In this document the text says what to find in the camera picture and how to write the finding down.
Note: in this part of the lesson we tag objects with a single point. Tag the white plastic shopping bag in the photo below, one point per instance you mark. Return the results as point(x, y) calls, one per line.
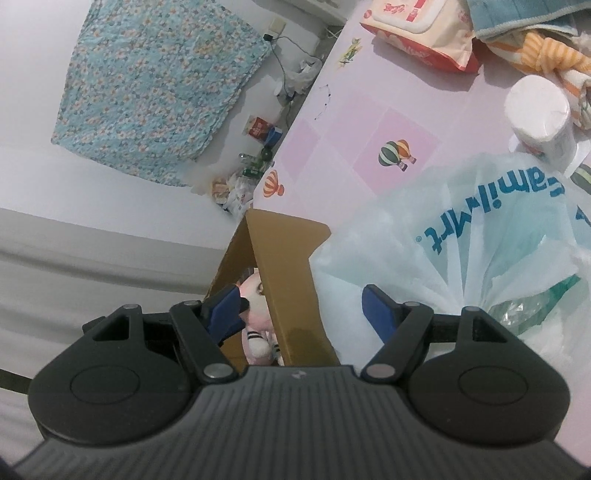
point(493, 232)

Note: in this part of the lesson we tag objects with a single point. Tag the white plastic bags pile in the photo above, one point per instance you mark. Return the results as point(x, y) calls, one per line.
point(235, 193)

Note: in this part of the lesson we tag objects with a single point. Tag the brown cardboard box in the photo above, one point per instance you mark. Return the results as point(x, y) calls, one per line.
point(279, 246)

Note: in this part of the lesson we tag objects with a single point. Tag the pink plush toy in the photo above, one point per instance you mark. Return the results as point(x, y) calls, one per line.
point(259, 341)

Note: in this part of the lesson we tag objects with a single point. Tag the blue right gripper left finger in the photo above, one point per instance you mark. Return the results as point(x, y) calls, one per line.
point(220, 314)

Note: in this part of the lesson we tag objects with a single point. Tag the red white carton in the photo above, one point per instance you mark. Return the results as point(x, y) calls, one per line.
point(257, 128)

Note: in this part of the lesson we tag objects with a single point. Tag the orange striped knotted cloth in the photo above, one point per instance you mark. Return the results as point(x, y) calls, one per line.
point(532, 52)

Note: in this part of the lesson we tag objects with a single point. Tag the blue checked towel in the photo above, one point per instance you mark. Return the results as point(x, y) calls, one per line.
point(497, 18)

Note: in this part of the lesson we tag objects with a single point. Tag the pink wet wipes pack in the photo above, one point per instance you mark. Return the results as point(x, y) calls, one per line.
point(439, 33)

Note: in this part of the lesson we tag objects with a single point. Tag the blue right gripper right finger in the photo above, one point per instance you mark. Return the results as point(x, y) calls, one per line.
point(384, 314)

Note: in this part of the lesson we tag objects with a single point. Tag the floral blue wall cloth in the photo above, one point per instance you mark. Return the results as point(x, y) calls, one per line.
point(150, 83)

